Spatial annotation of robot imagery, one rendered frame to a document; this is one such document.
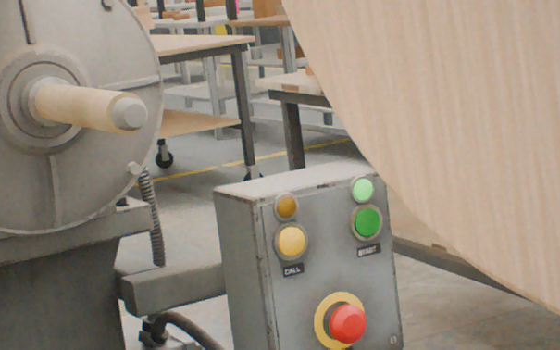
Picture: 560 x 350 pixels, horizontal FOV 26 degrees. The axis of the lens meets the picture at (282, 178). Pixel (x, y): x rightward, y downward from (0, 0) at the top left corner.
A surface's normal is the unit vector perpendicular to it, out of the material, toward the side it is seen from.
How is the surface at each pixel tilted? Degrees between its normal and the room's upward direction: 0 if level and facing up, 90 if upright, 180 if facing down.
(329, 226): 90
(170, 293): 90
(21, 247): 90
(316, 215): 90
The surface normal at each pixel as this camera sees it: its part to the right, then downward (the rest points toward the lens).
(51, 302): 0.47, 0.11
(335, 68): -0.88, 0.21
